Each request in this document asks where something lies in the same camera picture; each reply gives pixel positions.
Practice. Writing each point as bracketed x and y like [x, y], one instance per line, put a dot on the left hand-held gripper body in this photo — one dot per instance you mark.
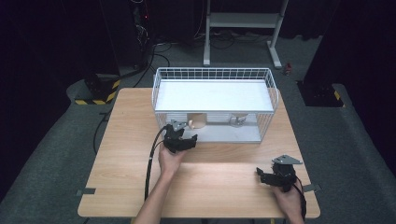
[172, 140]

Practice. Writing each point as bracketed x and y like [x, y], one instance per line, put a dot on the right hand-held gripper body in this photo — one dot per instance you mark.
[285, 175]

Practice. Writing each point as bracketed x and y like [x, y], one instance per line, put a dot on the white cup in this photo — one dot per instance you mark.
[198, 121]

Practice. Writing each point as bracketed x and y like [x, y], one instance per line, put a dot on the person's left hand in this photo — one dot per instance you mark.
[169, 163]

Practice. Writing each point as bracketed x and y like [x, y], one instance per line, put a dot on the person's right hand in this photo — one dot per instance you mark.
[291, 202]

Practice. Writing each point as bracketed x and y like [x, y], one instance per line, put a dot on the grey tape strip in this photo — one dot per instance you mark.
[86, 192]
[312, 188]

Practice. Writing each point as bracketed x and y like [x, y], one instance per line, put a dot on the black yellow striped base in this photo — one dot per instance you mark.
[99, 90]
[320, 95]

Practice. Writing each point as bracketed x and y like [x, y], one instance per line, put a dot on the small red object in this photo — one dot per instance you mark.
[288, 69]

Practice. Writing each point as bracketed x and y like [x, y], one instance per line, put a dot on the dark equipment tower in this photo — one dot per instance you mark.
[141, 31]

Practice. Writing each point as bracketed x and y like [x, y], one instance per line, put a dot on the white metal stand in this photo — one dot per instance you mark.
[243, 20]

